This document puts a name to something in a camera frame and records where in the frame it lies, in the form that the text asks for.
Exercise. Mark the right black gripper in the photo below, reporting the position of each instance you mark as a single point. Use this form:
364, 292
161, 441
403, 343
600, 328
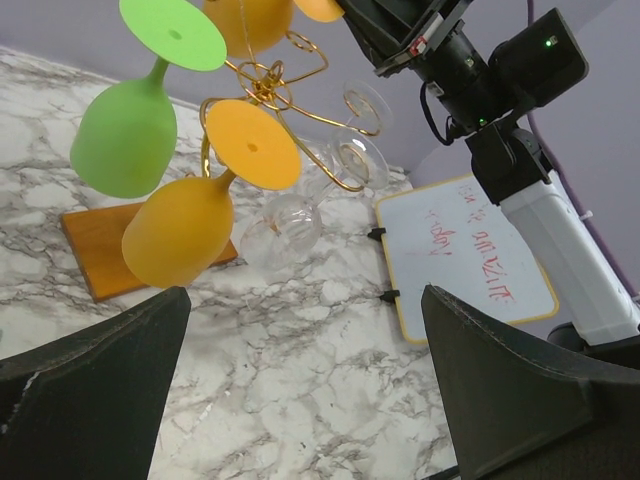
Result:
395, 34

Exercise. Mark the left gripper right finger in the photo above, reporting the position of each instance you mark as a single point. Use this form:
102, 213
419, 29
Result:
519, 407

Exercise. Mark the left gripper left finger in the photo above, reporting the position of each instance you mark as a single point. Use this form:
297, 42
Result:
89, 405

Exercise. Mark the clear wine glass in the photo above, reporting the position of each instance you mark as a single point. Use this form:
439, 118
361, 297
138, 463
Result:
349, 153
283, 232

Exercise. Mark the yellow plastic glass front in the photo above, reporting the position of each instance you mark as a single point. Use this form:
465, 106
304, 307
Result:
258, 25

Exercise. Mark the yellow plastic glass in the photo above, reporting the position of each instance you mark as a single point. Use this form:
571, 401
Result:
258, 25
184, 226

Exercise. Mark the yellow plastic glass back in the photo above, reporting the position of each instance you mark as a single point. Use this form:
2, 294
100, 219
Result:
184, 226

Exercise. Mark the green plastic wine glass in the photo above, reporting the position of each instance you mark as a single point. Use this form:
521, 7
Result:
128, 133

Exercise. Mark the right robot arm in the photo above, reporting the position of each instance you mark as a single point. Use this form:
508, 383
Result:
485, 99

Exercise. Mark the small whiteboard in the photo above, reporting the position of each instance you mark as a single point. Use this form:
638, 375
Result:
450, 235

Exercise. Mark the gold wire glass rack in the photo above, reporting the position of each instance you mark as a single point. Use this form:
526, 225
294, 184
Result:
95, 236

